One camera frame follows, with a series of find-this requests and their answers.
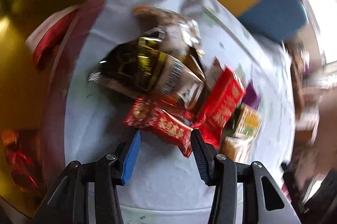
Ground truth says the green cracker packet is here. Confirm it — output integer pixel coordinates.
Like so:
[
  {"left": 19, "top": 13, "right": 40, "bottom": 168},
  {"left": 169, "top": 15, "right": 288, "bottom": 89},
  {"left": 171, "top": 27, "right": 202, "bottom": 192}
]
[{"left": 225, "top": 103, "right": 262, "bottom": 140}]

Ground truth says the purple snack packet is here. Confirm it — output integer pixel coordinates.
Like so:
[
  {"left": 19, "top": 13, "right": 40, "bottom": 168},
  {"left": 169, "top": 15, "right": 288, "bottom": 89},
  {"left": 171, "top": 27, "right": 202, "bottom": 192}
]
[{"left": 242, "top": 81, "right": 261, "bottom": 111}]

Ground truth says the large red snack packet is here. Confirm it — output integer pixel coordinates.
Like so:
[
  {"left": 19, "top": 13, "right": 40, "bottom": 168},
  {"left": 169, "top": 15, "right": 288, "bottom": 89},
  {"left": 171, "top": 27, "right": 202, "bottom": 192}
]
[{"left": 192, "top": 67, "right": 246, "bottom": 149}]

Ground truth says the small red snack packet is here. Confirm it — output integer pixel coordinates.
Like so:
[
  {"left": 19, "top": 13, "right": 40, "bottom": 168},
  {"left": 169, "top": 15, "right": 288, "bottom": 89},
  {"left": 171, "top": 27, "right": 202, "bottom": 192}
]
[{"left": 123, "top": 96, "right": 195, "bottom": 158}]

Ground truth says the black brown foil snack bag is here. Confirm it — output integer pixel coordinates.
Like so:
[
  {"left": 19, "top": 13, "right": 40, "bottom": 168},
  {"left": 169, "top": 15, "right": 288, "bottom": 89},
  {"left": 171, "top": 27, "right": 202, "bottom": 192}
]
[{"left": 88, "top": 27, "right": 205, "bottom": 111}]

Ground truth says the white red snack packet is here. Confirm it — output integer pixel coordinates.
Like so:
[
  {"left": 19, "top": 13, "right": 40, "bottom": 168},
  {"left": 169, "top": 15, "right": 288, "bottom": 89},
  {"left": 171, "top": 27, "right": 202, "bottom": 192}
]
[{"left": 25, "top": 5, "right": 80, "bottom": 68}]

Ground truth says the orange seed packet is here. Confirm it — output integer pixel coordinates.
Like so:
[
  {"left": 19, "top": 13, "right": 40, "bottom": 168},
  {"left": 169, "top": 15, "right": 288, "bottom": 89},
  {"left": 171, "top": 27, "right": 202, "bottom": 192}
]
[{"left": 132, "top": 6, "right": 205, "bottom": 60}]

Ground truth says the clear orange pastry packet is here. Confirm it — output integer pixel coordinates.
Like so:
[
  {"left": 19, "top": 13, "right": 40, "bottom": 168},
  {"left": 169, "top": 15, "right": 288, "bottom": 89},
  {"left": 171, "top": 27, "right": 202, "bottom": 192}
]
[{"left": 221, "top": 136, "right": 253, "bottom": 164}]

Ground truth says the gold tin box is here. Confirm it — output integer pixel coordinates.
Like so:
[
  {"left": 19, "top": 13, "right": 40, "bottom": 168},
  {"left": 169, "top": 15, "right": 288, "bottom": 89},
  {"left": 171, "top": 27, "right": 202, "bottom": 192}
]
[{"left": 1, "top": 0, "right": 104, "bottom": 220}]

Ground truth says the window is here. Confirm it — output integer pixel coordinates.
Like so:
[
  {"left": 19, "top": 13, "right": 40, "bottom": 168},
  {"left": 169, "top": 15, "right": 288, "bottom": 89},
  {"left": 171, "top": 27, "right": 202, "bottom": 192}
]
[{"left": 308, "top": 0, "right": 336, "bottom": 64}]

